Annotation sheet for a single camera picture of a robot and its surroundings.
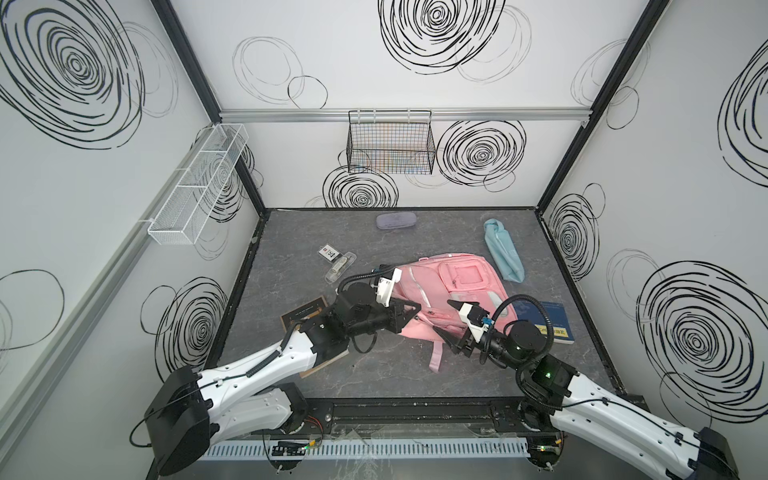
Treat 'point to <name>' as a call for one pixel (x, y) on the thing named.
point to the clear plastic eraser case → (340, 268)
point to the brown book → (296, 315)
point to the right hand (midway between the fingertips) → (439, 319)
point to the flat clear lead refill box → (330, 253)
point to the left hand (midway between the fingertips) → (424, 310)
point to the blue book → (533, 311)
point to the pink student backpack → (433, 281)
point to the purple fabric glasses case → (396, 220)
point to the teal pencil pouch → (504, 249)
